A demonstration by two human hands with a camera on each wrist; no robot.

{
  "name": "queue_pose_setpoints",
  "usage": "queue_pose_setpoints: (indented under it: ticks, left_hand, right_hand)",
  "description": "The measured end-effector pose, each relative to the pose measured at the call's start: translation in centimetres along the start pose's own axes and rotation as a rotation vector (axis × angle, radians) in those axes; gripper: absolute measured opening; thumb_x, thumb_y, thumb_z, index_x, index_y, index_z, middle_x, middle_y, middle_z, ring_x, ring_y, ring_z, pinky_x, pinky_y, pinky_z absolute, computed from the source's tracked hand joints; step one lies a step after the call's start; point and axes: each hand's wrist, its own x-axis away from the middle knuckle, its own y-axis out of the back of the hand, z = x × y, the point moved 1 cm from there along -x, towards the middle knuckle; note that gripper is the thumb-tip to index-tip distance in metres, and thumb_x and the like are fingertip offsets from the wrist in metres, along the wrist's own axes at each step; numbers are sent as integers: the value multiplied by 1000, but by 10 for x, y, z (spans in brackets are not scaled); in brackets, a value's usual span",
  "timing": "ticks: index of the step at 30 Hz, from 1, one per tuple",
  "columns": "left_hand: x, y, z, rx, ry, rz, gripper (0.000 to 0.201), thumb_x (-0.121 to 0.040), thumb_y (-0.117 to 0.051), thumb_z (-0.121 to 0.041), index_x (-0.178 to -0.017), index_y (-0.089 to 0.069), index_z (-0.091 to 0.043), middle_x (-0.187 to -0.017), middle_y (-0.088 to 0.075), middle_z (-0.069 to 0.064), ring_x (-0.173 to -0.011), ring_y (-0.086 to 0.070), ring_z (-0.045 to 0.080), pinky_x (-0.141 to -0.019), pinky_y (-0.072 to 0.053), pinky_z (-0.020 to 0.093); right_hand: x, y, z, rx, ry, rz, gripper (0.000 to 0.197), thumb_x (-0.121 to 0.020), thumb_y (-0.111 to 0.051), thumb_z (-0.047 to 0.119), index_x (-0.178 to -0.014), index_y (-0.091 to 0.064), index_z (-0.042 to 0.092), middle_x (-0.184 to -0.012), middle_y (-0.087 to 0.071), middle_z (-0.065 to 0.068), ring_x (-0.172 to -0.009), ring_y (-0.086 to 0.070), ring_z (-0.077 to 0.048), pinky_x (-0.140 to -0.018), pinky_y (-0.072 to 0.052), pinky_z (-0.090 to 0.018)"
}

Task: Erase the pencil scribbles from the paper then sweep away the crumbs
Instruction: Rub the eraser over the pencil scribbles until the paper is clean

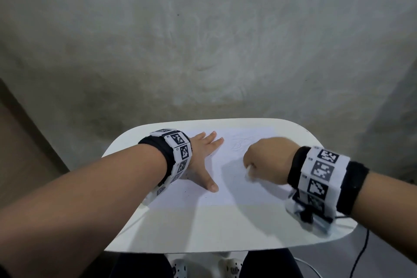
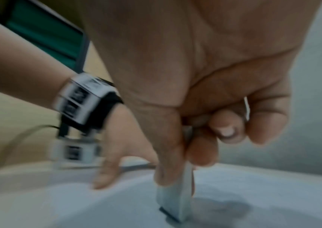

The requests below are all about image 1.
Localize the white cable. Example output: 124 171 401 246
295 256 324 278

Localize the black cable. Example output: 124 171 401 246
334 214 371 278

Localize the person's left leg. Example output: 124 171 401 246
106 252 173 278

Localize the person's left hand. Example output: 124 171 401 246
186 131 225 193

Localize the person's left forearm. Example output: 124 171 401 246
0 144 169 278

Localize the person's leg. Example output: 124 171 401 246
106 252 173 278
240 250 304 278

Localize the person's right leg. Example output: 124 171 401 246
240 250 304 278

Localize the white perforated clog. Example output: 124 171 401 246
171 258 189 278
221 256 244 278

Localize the person's right hand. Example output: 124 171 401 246
243 136 302 186

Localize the white paper sheet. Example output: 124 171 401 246
143 126 294 209

